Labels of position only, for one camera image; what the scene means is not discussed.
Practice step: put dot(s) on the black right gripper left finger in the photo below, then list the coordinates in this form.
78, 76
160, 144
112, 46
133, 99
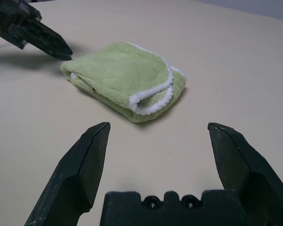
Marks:
73, 183

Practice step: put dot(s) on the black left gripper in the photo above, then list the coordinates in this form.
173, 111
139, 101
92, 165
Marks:
7, 18

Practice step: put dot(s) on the green towel with white trim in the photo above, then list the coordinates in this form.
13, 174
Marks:
122, 70

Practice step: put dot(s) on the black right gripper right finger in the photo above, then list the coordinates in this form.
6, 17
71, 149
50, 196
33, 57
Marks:
252, 169

